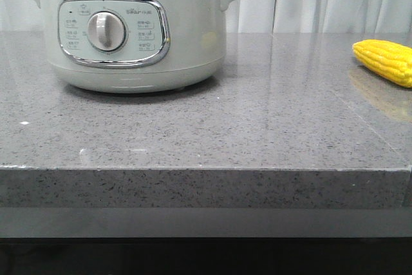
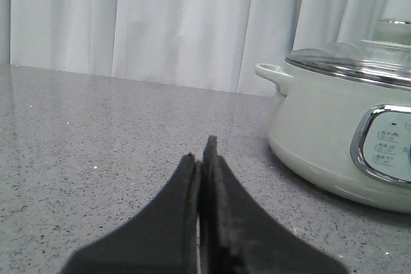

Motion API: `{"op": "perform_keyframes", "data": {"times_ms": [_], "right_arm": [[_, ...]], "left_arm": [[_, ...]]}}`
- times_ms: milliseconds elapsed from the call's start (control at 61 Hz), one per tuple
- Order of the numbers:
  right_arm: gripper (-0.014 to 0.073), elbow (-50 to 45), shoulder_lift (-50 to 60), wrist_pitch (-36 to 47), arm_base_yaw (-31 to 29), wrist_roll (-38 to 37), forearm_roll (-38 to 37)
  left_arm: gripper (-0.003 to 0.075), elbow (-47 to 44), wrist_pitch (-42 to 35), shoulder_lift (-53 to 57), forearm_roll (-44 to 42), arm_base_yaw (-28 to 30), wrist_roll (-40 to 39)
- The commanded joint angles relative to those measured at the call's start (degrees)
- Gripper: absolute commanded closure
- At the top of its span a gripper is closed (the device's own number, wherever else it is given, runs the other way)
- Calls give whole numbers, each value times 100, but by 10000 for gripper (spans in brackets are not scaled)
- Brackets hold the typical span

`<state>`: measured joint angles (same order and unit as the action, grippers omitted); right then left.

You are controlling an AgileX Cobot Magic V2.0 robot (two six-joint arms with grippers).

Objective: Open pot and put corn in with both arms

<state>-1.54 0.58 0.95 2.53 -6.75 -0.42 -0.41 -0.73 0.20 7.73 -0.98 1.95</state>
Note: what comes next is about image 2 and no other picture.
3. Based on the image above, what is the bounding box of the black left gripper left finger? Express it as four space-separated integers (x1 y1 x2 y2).
61 154 201 273

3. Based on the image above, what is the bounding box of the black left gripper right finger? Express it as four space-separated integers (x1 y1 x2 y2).
199 135 348 273

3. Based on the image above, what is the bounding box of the glass pot lid with knob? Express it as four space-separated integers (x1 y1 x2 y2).
285 18 410 90

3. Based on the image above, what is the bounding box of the pale green electric cooking pot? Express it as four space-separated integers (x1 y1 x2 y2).
256 61 410 213

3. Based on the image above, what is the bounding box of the white pleated curtain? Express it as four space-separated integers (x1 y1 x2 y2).
1 0 410 96

